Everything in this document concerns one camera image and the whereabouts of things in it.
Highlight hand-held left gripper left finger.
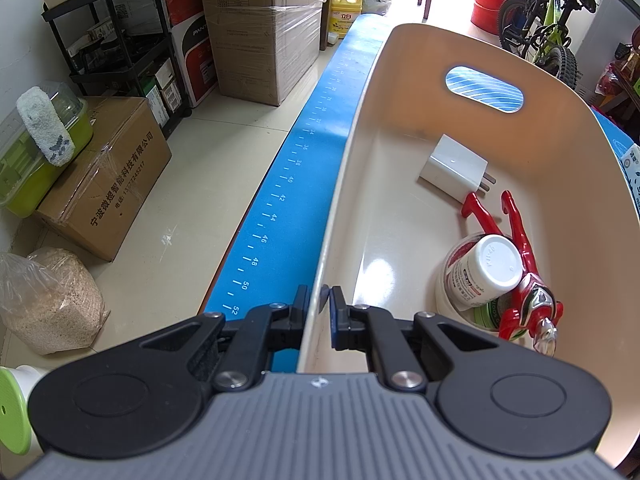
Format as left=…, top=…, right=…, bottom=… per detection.
left=140, top=284, right=313, bottom=393

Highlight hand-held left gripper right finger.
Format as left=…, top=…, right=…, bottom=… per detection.
left=327, top=285, right=501, bottom=393

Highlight white round container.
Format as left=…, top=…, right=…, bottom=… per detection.
left=434, top=232, right=506, bottom=332

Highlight beige plastic basket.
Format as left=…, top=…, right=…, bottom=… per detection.
left=295, top=22, right=640, bottom=480

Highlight white pill bottle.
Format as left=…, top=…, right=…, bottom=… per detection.
left=442, top=235, right=523, bottom=311

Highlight large white charger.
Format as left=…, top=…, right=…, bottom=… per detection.
left=419, top=134, right=497, bottom=206

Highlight red figure toy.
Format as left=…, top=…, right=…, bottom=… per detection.
left=460, top=190, right=565, bottom=358

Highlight blue silicone mat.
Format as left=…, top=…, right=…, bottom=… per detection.
left=200, top=14, right=640, bottom=373

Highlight taped cardboard box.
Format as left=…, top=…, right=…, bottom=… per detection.
left=36, top=96, right=172, bottom=262

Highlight clear bag of grain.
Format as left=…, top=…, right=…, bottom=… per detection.
left=0, top=247, right=111, bottom=356

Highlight wrapped cardboard box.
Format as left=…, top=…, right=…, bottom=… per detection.
left=204, top=2, right=323, bottom=107

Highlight small boxes on rack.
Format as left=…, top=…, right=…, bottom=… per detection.
left=142, top=57, right=184, bottom=129

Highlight red and white appliance box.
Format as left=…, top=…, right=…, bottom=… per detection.
left=170, top=24, right=219, bottom=107

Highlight yellow plastic jug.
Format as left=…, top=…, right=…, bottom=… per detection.
left=329, top=0, right=364, bottom=40

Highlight green plastic container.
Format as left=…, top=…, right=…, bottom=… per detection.
left=0, top=81, right=95, bottom=218

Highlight green plastic stool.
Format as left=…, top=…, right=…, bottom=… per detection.
left=0, top=365, right=48, bottom=456

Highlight grey and white towel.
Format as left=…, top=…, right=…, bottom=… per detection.
left=16, top=86, right=77, bottom=167

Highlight patterned tissue pack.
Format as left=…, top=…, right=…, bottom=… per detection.
left=617, top=142, right=640, bottom=221

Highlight black shelf rack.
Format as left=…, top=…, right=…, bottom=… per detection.
left=41, top=0, right=193, bottom=142

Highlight red bucket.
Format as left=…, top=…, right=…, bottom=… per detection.
left=470, top=0, right=516, bottom=36

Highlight green and black bicycle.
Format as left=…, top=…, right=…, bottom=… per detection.
left=497, top=0, right=598, bottom=93

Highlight white chest freezer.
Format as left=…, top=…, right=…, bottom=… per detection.
left=575, top=0, right=640, bottom=106

